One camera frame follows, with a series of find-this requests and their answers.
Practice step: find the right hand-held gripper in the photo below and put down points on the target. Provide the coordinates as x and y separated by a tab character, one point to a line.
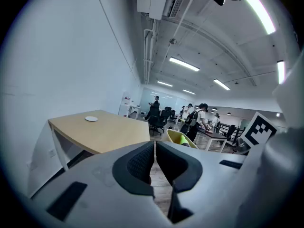
259	130

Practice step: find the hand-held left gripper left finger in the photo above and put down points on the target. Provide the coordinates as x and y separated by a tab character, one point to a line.
99	189

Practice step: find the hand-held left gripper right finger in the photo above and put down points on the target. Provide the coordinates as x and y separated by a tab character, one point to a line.
202	186

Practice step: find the grey shell chair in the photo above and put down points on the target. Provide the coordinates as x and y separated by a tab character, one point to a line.
242	146

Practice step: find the black metal railing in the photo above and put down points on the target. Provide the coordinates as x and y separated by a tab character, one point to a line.
231	130

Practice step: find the dark desk with white legs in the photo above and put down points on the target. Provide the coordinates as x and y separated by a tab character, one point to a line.
213	135

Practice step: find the pink round plate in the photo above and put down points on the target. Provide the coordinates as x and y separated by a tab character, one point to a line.
210	131

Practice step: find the yellow rectangular tray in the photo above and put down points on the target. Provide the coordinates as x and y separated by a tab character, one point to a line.
173	135

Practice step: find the long ceiling light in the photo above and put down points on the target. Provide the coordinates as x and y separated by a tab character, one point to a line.
281	72
260	14
164	83
188	92
184	63
221	84

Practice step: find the black backpack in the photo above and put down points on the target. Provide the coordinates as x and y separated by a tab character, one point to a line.
191	119

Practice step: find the white round plate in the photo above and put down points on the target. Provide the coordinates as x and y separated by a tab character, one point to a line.
91	119

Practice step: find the black office chair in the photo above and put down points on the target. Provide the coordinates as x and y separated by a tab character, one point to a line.
171	115
156	120

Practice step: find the white ceiling pipes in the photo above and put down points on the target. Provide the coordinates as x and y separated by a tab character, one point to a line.
149	51

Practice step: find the white wall socket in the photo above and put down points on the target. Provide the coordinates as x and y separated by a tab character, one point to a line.
52	153

